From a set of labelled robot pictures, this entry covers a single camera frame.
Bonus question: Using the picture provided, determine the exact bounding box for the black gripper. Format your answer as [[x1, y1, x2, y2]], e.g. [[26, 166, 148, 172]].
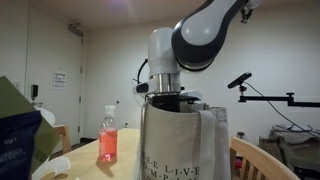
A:
[[152, 95, 180, 112]]

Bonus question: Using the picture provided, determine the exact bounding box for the white canvas tote bag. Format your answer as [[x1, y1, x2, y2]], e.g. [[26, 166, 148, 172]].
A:
[[132, 103, 231, 180]]

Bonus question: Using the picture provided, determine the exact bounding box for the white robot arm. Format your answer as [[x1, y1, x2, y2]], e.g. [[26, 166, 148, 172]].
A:
[[148, 0, 263, 112]]

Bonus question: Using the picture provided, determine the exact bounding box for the dark blue chip bag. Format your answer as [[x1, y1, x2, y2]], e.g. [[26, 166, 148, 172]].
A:
[[0, 111, 41, 180]]

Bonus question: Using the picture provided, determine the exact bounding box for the pink liquid soap bottle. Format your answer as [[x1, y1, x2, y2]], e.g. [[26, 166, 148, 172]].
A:
[[99, 105, 118, 161]]

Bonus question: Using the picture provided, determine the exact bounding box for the wooden chair right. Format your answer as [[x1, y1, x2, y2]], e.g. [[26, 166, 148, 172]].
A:
[[230, 137, 300, 180]]

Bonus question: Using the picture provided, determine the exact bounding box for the wooden chair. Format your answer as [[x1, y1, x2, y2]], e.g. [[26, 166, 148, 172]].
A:
[[54, 125, 71, 154], [230, 137, 300, 180]]

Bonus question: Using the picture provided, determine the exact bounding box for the wooden chair left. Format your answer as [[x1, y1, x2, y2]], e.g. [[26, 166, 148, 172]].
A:
[[54, 125, 71, 154]]

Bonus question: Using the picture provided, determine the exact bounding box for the white paper notice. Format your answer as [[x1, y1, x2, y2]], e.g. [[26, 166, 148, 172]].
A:
[[53, 72, 66, 90]]

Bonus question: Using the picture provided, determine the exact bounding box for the grey cluttered couch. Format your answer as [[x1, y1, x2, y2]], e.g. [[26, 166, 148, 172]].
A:
[[258, 125, 320, 180]]

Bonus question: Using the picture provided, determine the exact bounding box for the white door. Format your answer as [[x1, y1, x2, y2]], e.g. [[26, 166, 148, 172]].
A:
[[27, 7, 82, 145]]

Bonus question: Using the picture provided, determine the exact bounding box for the black door lock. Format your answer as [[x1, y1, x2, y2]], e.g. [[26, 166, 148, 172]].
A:
[[31, 84, 38, 99]]

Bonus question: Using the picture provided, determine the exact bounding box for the black camera on boom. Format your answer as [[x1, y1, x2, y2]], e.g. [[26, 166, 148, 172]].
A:
[[227, 72, 252, 89]]

